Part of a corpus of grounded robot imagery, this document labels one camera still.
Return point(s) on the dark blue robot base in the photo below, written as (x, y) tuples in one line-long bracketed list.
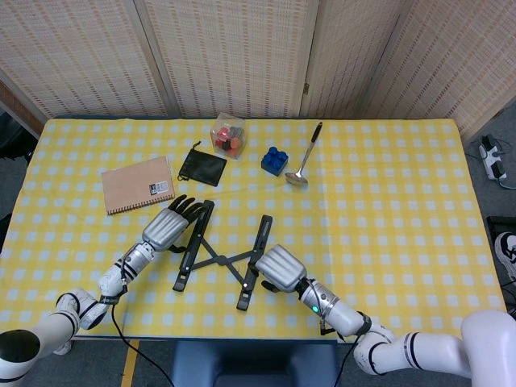
[(254, 364)]

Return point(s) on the clear box with red caps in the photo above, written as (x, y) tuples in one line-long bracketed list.
[(229, 139)]

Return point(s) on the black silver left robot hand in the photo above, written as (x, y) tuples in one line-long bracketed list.
[(163, 231)]

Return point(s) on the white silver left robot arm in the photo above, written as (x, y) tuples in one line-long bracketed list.
[(80, 310)]

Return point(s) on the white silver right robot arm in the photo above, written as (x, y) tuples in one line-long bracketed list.
[(423, 346)]

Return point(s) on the woven folding screen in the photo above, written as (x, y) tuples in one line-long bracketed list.
[(242, 56)]

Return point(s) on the white power strip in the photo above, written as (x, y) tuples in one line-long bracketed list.
[(491, 159)]

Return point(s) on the yellow white checked tablecloth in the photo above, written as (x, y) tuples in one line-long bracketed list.
[(383, 201)]

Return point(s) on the brown spiral notebook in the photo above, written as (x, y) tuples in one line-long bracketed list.
[(135, 185)]

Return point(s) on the black and white sneaker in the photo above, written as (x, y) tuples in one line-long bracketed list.
[(507, 250)]

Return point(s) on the black bag beside table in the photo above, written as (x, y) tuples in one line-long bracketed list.
[(14, 139)]

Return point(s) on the black folding laptop stand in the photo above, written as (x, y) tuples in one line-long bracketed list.
[(189, 258)]

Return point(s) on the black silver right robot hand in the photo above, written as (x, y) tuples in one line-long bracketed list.
[(282, 268)]

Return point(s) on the blue toy building brick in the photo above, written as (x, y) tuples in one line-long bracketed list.
[(275, 161)]

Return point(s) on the white shoe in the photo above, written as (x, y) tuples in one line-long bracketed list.
[(62, 348)]

